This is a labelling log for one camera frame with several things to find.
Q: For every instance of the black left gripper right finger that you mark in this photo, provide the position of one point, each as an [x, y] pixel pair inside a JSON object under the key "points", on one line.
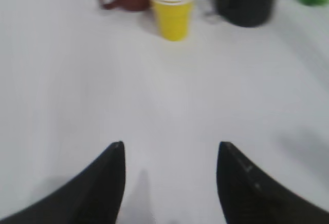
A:
{"points": [[248, 195]]}

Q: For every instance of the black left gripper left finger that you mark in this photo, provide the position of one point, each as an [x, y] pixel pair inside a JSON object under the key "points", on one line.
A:
{"points": [[93, 196]]}

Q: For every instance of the yellow paper cup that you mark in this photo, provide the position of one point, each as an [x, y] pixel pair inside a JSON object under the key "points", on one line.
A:
{"points": [[172, 17]]}

